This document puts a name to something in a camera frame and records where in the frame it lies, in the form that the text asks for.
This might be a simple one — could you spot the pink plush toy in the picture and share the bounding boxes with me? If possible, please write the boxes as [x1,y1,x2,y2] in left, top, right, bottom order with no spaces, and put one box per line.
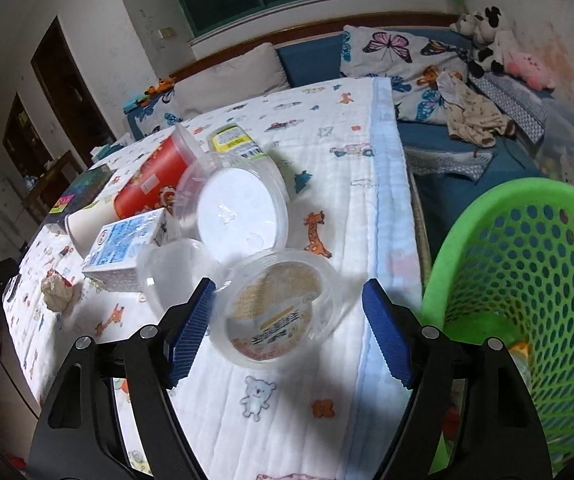
[504,50,556,91]

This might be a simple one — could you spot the green plastic mesh basket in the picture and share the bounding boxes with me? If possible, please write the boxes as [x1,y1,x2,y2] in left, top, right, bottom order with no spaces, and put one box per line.
[421,178,574,472]

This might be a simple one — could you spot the white paper cup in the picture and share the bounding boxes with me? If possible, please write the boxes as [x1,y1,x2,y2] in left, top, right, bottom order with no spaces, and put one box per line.
[65,196,118,258]

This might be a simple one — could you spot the blue white milk carton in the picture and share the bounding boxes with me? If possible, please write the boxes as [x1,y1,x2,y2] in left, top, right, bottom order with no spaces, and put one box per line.
[82,208,180,292]

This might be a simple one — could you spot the grey beige pillow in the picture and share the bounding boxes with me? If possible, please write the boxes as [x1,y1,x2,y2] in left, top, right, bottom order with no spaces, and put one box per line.
[173,42,290,120]

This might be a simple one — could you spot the beige crumpled clothes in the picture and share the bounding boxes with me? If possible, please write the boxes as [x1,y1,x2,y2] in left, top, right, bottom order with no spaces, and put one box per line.
[436,72,516,148]

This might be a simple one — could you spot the printed white table cloth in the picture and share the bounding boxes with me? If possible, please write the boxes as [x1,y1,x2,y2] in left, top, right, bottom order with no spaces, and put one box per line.
[3,77,423,479]

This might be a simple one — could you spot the red paper cup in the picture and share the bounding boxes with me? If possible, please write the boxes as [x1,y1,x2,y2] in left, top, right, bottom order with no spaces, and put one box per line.
[114,124,203,219]

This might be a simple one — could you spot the white paper ball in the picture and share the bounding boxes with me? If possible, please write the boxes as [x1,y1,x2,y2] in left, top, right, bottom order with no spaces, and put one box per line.
[41,270,74,313]

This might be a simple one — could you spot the dark colourful box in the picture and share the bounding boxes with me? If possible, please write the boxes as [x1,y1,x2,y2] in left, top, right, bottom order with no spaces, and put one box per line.
[43,164,114,226]

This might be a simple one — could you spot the large clear plastic tub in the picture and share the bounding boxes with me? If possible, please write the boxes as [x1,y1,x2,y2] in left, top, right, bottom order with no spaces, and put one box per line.
[173,153,288,266]

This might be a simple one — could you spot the black white cow plush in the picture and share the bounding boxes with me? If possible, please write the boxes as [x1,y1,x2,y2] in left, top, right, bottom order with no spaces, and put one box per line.
[450,6,518,78]

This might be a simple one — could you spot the clear plastic packaging bag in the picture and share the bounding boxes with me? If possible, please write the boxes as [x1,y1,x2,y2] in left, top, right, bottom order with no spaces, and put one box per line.
[136,238,224,315]

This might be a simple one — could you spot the butterfly print pillow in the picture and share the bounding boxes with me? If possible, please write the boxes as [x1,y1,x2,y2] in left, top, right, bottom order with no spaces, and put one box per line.
[340,25,468,125]

